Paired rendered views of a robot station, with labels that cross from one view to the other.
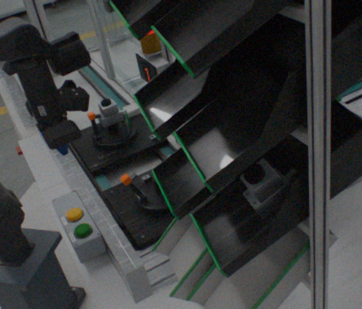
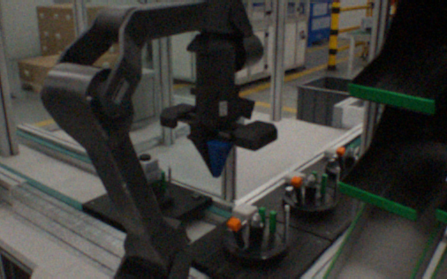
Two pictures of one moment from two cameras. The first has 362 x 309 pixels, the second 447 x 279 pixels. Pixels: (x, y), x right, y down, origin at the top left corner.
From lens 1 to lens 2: 0.65 m
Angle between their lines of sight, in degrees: 30
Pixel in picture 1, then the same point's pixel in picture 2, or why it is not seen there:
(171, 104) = (406, 87)
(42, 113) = (222, 112)
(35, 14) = not seen: outside the picture
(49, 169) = (50, 251)
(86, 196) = not seen: hidden behind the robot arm
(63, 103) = (239, 104)
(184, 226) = (344, 258)
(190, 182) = (397, 186)
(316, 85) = not seen: outside the picture
